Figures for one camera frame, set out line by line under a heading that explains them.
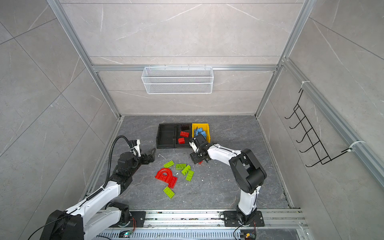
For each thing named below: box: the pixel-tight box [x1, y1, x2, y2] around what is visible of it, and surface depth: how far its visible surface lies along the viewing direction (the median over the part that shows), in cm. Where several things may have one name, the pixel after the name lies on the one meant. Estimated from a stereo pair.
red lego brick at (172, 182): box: [168, 176, 178, 189], surface depth 86 cm
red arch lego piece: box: [155, 168, 173, 184], surface depth 90 cm
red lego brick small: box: [178, 137, 186, 144], surface depth 103 cm
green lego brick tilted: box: [181, 164, 191, 176], surface depth 90 cm
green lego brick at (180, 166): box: [175, 163, 187, 170], surface depth 92 cm
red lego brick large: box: [180, 131, 190, 138], surface depth 109 cm
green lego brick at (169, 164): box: [163, 160, 175, 169], surface depth 95 cm
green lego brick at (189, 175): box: [185, 170, 195, 182], surface depth 90 cm
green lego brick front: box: [163, 186, 176, 199], surface depth 82 cm
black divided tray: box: [156, 123, 193, 149], surface depth 106 cm
